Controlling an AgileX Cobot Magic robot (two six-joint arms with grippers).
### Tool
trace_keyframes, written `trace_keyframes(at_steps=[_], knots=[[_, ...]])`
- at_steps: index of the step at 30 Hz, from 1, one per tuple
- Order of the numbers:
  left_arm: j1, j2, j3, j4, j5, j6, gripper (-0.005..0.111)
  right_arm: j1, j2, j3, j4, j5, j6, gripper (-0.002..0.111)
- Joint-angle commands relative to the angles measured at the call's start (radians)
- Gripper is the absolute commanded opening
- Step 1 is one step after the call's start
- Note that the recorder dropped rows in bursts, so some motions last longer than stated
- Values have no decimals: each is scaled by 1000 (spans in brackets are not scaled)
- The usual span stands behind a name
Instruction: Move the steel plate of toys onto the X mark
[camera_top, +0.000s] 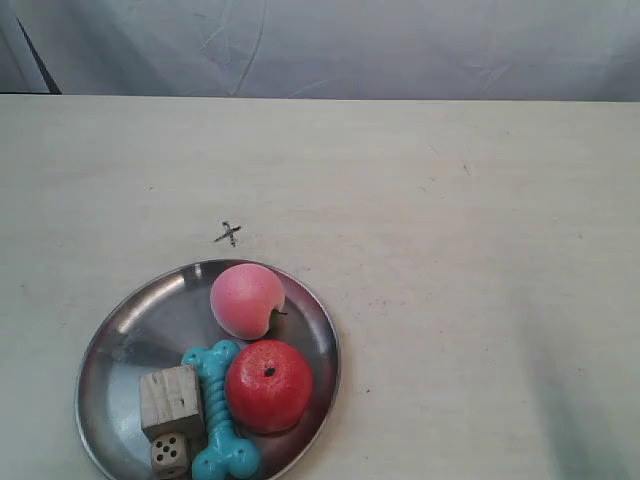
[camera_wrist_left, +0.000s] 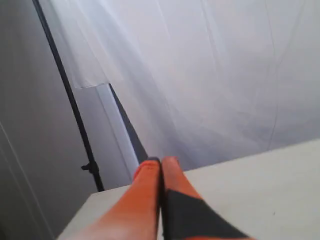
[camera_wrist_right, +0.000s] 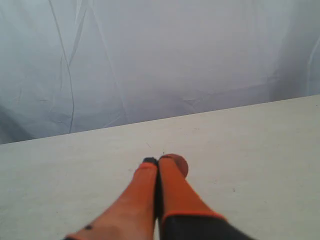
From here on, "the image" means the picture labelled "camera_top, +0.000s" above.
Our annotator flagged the small wooden die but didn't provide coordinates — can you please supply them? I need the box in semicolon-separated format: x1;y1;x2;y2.
151;433;191;479

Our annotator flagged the grey backdrop cloth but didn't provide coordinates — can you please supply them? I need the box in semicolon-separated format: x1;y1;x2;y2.
1;1;639;102

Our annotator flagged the red toy apple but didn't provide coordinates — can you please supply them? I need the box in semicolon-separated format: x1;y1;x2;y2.
225;340;314;434

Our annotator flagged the pink toy peach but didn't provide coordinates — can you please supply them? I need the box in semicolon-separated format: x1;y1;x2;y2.
210;263;286;341

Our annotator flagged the round metal plate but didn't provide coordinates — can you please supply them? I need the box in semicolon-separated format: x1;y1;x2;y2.
75;259;341;479

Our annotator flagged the wooden cube block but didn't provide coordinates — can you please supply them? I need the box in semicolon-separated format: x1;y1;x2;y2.
139;365;205;440

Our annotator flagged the teal rubber bone toy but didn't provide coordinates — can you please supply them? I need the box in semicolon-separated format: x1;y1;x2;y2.
181;339;261;479

